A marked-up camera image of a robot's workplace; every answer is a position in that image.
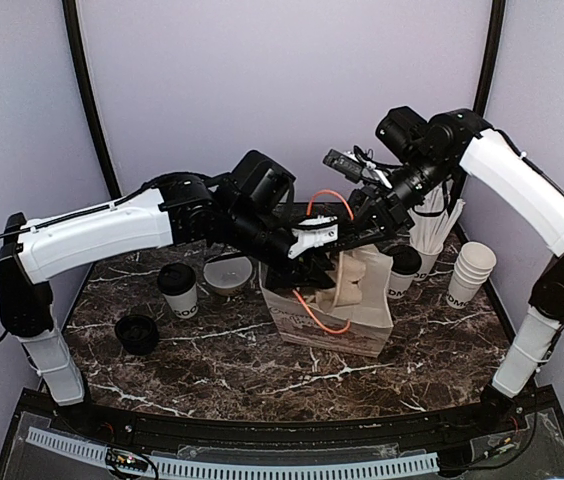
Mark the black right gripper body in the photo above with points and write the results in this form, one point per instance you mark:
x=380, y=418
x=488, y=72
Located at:
x=390, y=203

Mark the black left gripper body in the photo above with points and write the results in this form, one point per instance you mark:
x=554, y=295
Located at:
x=277, y=276

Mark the brown cardboard cup carrier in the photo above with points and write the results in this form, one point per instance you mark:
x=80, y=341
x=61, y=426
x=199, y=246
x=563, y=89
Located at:
x=348, y=271

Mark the cream bear paper bag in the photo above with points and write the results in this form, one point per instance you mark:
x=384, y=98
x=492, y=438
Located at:
x=360, y=329

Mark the white paper cup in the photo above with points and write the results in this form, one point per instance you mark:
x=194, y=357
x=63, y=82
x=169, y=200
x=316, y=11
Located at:
x=184, y=305
x=399, y=284

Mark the black coffee cup lid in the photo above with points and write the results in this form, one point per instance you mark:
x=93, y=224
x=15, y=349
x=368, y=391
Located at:
x=176, y=279

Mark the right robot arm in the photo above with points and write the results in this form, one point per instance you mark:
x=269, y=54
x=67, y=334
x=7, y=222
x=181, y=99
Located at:
x=432, y=150

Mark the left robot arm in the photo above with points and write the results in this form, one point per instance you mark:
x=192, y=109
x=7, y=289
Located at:
x=247, y=208

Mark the white wrapped straws bundle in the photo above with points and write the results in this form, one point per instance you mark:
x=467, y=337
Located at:
x=432, y=221

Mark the paper cup holding straws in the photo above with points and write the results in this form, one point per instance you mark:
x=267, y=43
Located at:
x=428, y=256

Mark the white ceramic bowl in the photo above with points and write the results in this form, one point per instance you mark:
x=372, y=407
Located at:
x=227, y=275

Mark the stack of white paper cups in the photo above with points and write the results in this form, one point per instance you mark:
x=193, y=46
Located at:
x=473, y=266

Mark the stack of black lids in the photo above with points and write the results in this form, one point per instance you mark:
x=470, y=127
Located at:
x=138, y=334

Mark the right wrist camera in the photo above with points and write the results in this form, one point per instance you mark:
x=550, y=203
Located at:
x=358, y=167

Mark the black table front rail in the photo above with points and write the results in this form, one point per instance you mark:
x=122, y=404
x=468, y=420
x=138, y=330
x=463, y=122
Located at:
x=449, y=430

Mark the grey slotted cable duct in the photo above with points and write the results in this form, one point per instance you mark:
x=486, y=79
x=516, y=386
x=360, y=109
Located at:
x=208, y=463

